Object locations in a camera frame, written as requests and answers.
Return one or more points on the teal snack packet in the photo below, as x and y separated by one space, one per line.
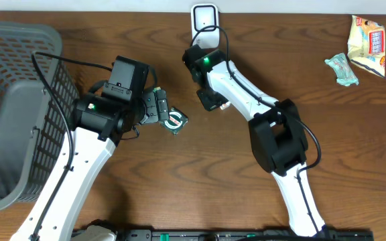
344 74

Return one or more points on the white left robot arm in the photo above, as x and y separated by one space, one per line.
99 125

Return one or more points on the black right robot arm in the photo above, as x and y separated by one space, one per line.
277 134

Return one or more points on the orange small snack box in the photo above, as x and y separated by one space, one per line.
225 105

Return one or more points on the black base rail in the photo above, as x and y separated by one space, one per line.
101 233

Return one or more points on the grey plastic mesh basket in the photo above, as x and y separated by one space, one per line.
36 91

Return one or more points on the dark green round-label packet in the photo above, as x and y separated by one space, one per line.
176 122

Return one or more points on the yellow snack bag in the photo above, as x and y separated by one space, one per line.
367 45

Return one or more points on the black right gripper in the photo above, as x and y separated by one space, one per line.
207 104

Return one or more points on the white barcode scanner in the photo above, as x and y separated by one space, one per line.
203 15

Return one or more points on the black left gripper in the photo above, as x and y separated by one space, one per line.
157 100

